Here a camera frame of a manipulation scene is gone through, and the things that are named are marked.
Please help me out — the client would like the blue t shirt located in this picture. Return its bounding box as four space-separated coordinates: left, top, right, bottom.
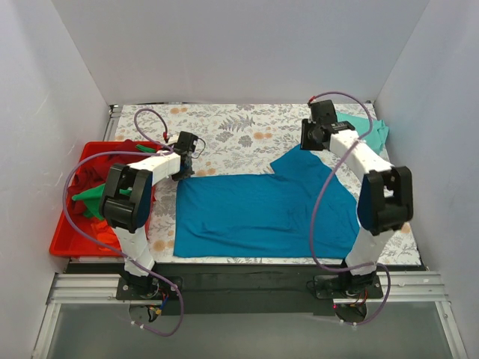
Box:
174 147 359 259

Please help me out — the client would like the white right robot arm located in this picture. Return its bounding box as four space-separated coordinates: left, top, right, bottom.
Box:
301 99 413 298

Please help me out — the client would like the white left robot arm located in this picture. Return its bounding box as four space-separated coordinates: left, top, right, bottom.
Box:
99 132 199 299

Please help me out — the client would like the folded mint green t shirt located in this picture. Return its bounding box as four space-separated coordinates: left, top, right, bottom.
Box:
337 112 389 155

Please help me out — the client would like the dark red t shirt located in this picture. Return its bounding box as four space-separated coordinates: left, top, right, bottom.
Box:
67 140 159 221

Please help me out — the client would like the red plastic bin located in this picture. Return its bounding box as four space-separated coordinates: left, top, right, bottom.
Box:
49 141 162 259

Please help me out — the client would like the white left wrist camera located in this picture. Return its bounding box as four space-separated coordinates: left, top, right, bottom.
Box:
164 134 179 146

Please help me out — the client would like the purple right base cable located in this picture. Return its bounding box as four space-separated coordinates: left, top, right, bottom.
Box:
336 263 392 325

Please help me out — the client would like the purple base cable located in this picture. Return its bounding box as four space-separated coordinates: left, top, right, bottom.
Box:
336 263 392 325
126 287 185 337

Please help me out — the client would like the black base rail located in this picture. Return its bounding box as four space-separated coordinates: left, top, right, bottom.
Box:
116 264 383 319

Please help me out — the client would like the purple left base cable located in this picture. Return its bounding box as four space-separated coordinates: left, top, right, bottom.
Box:
126 287 185 337

